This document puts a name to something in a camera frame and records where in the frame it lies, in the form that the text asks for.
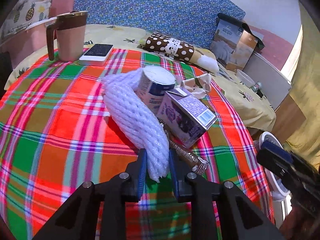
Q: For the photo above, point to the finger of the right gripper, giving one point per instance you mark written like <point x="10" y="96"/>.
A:
<point x="277" y="166"/>
<point x="276" y="150"/>

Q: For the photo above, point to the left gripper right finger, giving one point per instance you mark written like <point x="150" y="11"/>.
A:
<point x="180" y="174"/>

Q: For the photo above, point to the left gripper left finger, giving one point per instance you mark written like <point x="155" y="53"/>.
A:
<point x="134" y="187"/>

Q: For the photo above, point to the white foam fruit net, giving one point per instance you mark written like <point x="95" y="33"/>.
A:
<point x="136" y="121"/>

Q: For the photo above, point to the white round trash bin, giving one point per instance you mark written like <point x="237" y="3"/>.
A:
<point x="281" y="196"/>

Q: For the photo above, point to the person's right hand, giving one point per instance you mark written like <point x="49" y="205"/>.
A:
<point x="299" y="224"/>

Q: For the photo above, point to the brown snack bar wrapper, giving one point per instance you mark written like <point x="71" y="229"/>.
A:
<point x="196" y="163"/>

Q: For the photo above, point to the wooden board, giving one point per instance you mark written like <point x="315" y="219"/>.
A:
<point x="289" y="118"/>

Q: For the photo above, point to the small black object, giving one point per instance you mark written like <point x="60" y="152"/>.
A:
<point x="260" y="94"/>

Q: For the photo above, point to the white bedside cabinet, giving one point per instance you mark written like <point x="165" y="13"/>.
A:
<point x="275" y="86"/>

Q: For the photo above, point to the small green bottle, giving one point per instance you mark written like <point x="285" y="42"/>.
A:
<point x="257" y="86"/>

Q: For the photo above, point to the olive green curtain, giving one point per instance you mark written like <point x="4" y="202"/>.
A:
<point x="305" y="92"/>

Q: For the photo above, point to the white plastic bowl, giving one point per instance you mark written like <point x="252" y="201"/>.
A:
<point x="244" y="78"/>

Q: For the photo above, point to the crumpled white brown wrapper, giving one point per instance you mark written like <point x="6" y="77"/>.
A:
<point x="199" y="86"/>

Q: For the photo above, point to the white blue yogurt cup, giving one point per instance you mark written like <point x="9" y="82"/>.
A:
<point x="154" y="83"/>

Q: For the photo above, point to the brown bedding package box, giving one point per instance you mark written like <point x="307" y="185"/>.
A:
<point x="233" y="42"/>

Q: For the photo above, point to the brown polka dot pillow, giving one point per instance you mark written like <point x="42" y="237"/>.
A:
<point x="180" y="50"/>

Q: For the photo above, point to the white smartphone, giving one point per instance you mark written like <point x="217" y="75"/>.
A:
<point x="96" y="55"/>

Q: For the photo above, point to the pink brown lidded mug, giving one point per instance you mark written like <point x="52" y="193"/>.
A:
<point x="70" y="34"/>

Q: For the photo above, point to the yellow patterned bedsheet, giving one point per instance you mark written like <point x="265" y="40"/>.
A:
<point x="29" y="45"/>

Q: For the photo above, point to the blue patterned headboard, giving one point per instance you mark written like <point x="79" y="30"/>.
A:
<point x="193" y="21"/>

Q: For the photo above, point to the pineapple print bedding bundle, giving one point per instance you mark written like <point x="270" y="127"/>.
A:
<point x="25" y="13"/>

